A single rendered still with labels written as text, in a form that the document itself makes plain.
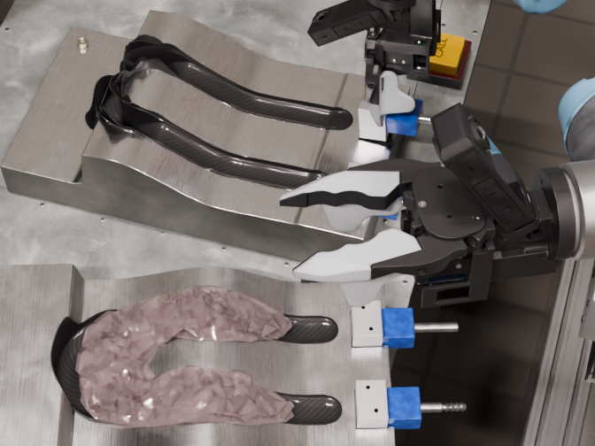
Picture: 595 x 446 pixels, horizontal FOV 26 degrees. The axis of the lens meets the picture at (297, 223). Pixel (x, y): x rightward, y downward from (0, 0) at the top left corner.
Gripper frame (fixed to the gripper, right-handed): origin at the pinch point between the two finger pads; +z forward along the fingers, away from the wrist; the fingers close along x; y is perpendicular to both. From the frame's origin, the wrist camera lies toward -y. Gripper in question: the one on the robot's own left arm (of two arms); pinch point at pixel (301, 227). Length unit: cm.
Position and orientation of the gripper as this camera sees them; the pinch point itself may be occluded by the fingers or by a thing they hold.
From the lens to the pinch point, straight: 95.1
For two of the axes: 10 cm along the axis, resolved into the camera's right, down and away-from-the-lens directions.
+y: 0.2, 6.6, 7.5
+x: -1.5, -7.4, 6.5
